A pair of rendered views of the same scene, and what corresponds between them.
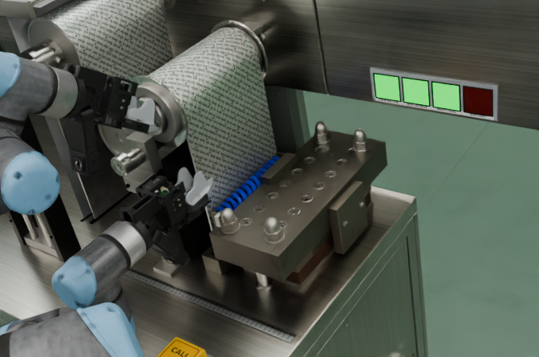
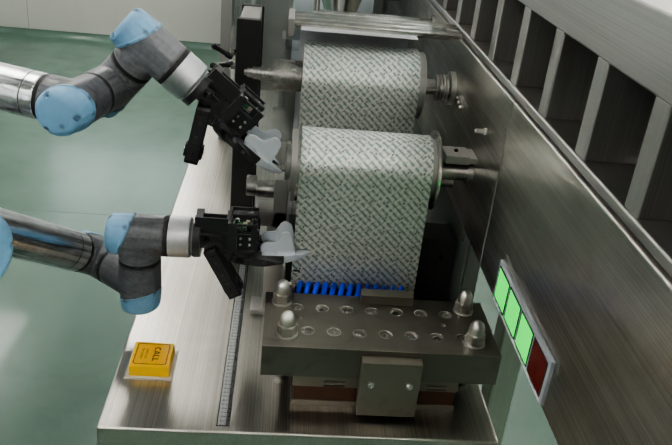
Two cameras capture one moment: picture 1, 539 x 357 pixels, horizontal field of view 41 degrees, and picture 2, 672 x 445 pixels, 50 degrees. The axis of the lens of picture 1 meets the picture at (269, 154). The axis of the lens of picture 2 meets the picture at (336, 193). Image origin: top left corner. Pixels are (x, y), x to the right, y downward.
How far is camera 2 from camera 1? 0.79 m
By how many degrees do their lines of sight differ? 39
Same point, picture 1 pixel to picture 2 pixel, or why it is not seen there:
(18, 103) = (133, 60)
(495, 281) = not seen: outside the picture
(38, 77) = (160, 51)
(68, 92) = (183, 80)
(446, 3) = (558, 227)
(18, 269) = not seen: hidden behind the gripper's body
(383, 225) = (429, 431)
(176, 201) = (247, 239)
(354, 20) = (512, 197)
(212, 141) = (327, 220)
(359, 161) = (449, 349)
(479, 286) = not seen: outside the picture
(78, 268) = (121, 219)
